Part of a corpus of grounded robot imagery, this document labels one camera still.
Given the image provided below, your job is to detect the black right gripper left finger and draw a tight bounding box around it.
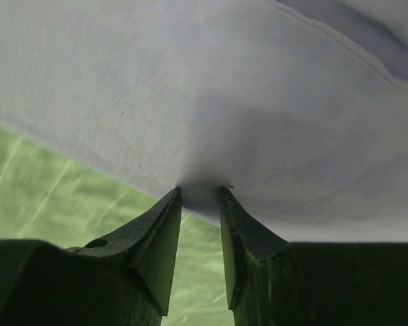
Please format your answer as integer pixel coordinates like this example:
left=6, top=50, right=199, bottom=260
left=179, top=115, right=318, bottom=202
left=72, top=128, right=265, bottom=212
left=0, top=189, right=182, bottom=325

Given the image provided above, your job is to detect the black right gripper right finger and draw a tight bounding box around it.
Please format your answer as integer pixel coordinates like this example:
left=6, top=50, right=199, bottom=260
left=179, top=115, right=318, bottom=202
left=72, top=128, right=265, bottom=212
left=219, top=187, right=408, bottom=325

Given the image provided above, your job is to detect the purple t shirt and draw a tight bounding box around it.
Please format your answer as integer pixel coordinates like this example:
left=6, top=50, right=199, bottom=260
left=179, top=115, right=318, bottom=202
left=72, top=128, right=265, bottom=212
left=0, top=1, right=408, bottom=242

